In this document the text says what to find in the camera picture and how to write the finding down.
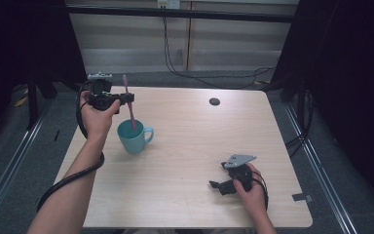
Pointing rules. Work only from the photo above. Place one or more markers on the person's right hand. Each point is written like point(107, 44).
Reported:
point(254, 195)

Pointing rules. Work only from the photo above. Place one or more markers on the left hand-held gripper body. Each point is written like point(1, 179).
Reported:
point(101, 94)

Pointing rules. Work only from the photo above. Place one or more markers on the white wall socket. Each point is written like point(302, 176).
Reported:
point(168, 4)

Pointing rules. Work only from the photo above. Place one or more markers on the dark round table grommet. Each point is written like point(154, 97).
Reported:
point(214, 101)

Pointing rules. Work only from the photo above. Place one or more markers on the black metal stand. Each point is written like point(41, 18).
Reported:
point(32, 100)

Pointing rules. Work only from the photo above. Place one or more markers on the teal mug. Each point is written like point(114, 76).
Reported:
point(132, 139)

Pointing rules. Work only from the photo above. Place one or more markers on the dark curtain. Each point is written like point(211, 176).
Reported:
point(19, 42)
point(350, 81)

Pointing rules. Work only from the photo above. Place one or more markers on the black horizontal bar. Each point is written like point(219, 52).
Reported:
point(181, 13)

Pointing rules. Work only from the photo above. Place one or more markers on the person's left hand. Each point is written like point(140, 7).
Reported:
point(97, 122)

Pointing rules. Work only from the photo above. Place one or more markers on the metal floor rail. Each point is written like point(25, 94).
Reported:
point(11, 167)
point(321, 172)

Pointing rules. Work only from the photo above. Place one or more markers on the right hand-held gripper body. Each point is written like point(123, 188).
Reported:
point(240, 174)

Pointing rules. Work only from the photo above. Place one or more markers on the pink toothbrush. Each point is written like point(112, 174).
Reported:
point(130, 112)

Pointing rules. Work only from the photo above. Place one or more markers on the grey tape strip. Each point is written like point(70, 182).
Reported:
point(302, 197)

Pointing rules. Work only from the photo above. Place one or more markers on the yellow floor scrap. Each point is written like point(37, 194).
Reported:
point(20, 101)

